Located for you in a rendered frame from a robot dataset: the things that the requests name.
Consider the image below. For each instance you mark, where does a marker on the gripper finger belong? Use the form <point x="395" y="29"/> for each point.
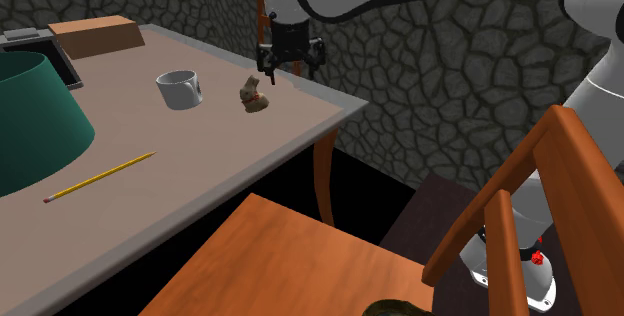
<point x="320" y="52"/>
<point x="264" y="59"/>

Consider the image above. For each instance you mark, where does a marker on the grey flat block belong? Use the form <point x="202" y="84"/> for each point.
<point x="21" y="34"/>

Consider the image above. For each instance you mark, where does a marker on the dark olive round object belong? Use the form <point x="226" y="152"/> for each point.
<point x="397" y="309"/>

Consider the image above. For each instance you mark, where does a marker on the desk with wooden legs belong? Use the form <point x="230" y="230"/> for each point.
<point x="195" y="159"/>

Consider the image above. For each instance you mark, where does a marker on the golden bunny figure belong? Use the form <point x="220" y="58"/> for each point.
<point x="253" y="99"/>

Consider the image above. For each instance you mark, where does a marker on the white mug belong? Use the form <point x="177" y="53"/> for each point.
<point x="178" y="92"/>

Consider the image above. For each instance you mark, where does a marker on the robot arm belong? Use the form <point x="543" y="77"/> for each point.
<point x="592" y="8"/>

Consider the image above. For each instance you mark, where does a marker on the yellow pencil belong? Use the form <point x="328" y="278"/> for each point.
<point x="97" y="177"/>

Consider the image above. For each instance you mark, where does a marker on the green lamp shade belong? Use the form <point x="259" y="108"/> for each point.
<point x="39" y="120"/>

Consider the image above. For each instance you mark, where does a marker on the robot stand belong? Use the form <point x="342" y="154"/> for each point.
<point x="434" y="208"/>

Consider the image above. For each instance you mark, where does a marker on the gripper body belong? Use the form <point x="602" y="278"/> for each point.
<point x="290" y="39"/>

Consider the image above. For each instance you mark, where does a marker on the orange wooden chair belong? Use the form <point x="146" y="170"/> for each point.
<point x="292" y="266"/>

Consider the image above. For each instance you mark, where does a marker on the wooden chair behind desk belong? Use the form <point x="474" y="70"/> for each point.
<point x="261" y="12"/>

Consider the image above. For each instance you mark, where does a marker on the black tray with grey rim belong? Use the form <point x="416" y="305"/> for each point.
<point x="63" y="69"/>

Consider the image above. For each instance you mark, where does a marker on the brown cardboard box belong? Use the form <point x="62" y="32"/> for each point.
<point x="97" y="37"/>

